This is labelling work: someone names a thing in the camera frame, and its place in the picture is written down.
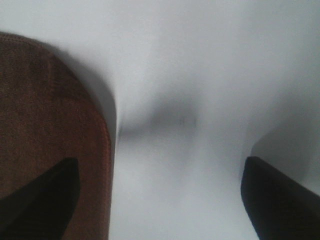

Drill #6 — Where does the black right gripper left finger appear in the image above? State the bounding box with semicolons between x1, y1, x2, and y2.
0;158;80;240

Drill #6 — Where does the brown towel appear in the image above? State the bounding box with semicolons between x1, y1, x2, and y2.
0;33;113;240

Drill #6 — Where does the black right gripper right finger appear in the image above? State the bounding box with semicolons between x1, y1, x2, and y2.
240;157;320;240

